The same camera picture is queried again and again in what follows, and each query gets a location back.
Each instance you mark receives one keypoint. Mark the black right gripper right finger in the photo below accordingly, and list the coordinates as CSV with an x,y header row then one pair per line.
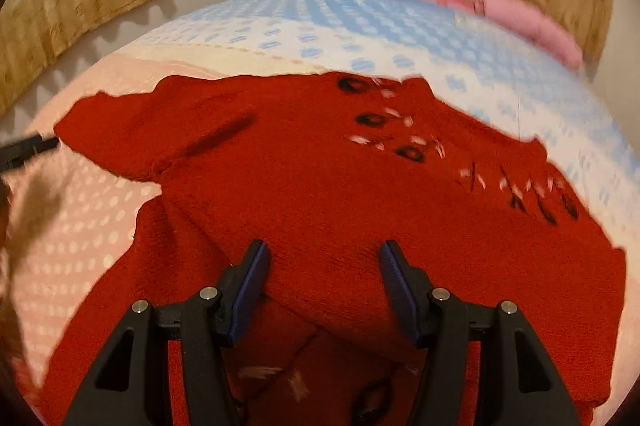
x,y
519,383

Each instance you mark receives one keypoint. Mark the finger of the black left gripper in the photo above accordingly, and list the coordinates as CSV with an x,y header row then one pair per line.
x,y
16,154

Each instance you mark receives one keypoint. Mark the red knitted embroidered sweater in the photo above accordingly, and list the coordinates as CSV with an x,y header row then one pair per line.
x,y
324,169

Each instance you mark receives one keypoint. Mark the pink pillow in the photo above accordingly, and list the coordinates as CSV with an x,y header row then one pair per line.
x,y
526,20

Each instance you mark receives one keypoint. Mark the polka dot bed sheet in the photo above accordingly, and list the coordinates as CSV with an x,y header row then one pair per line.
x,y
72,221

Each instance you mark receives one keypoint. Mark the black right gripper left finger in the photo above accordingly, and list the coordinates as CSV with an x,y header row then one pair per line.
x,y
127,383

